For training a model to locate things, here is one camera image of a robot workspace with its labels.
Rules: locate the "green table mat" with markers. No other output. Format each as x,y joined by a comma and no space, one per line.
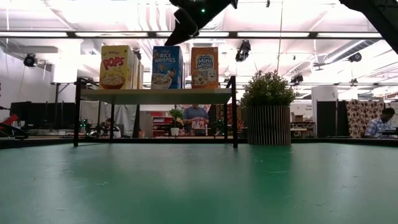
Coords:
199,193

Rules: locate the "dark partition wall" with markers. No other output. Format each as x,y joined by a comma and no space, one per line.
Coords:
43,113

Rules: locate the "orange Frosted Mini Wheats box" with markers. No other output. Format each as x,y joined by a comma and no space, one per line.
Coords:
204,68

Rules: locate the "background robot with green lights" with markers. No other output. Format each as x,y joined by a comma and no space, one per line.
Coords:
85,127

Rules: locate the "black-framed wooden shelf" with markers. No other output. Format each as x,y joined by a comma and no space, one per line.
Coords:
155,96

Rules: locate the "green potted plant ribbed pot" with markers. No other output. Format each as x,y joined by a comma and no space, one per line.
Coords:
269,124

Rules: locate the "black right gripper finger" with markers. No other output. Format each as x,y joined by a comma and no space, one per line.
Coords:
185,26

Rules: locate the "standing person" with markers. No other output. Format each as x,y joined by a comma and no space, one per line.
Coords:
196,115

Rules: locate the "blue Rice Krispies box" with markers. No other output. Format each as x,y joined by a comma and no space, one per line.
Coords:
166,65

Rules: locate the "brown patterned curtain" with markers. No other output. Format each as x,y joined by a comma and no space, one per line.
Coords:
360,115

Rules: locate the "seated person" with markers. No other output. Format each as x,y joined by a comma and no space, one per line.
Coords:
116,130

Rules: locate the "small plant in white pot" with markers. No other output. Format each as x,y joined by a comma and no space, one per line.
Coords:
175,119

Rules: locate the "person at desk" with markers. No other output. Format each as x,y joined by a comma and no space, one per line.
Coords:
377,126

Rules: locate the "white booth with black door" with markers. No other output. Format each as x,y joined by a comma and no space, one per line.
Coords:
323,93

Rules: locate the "red store shelf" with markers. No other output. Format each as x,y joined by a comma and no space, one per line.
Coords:
160,124

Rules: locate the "black table frame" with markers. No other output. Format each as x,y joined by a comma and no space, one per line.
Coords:
155,140

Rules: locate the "white hanging sheet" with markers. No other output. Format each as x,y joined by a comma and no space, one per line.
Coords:
124,115

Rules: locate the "black ceiling spotlight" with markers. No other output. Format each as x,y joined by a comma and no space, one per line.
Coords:
297,79
354,57
30,60
243,51
137,54

